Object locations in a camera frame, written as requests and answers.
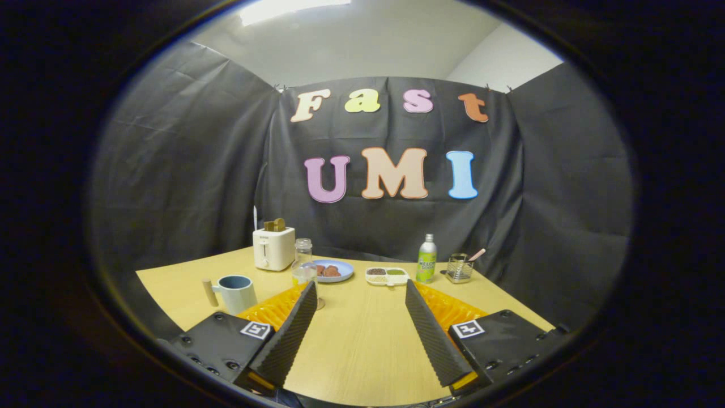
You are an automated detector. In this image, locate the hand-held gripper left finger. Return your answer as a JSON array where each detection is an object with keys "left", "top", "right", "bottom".
[{"left": 170, "top": 280, "right": 319, "bottom": 397}]

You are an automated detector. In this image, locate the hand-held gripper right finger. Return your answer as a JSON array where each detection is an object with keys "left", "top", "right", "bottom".
[{"left": 405, "top": 279, "right": 570, "bottom": 398}]

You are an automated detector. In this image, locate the pale green cup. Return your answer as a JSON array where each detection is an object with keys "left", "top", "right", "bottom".
[{"left": 202, "top": 275, "right": 258, "bottom": 316}]

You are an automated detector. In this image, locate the clear glass juice bottle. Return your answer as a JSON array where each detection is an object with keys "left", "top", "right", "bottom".
[{"left": 291, "top": 238, "right": 326, "bottom": 311}]

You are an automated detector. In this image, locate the green soda bottle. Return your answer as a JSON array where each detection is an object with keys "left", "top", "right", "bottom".
[{"left": 416, "top": 234, "right": 438, "bottom": 284}]

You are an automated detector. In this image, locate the wooden table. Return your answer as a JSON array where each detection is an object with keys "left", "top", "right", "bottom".
[{"left": 136, "top": 246, "right": 556, "bottom": 408}]

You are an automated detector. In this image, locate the white divided bean tray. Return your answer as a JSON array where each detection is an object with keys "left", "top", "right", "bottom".
[{"left": 365, "top": 267, "right": 410, "bottom": 286}]

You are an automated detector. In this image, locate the blue plate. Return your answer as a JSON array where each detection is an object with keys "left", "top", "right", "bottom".
[{"left": 310, "top": 259, "right": 355, "bottom": 283}]

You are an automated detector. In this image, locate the white toaster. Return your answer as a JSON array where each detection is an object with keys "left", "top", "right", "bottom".
[{"left": 253, "top": 227, "right": 296, "bottom": 271}]

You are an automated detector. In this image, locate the black backdrop cloth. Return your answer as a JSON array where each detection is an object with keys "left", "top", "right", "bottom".
[{"left": 91, "top": 41, "right": 634, "bottom": 332}]

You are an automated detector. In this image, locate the wire mesh holder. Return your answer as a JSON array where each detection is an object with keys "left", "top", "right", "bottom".
[{"left": 446, "top": 253, "right": 474, "bottom": 284}]

